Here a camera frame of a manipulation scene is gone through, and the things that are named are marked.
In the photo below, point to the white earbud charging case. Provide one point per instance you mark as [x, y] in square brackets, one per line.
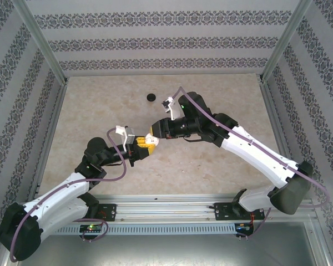
[153, 139]

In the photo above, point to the black earbud charging case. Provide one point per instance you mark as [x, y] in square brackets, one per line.
[150, 97]

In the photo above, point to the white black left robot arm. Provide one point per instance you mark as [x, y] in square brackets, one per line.
[58, 191]

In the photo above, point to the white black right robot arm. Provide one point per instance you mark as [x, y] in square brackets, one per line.
[261, 158]

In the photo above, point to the small controller circuit board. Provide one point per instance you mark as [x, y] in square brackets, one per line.
[91, 228]
[242, 227]

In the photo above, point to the aluminium side rail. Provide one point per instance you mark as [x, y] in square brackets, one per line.
[49, 138]
[277, 122]

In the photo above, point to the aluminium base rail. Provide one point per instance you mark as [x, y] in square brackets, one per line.
[166, 207]

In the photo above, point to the aluminium frame post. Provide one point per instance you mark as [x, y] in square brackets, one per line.
[286, 41]
[41, 44]

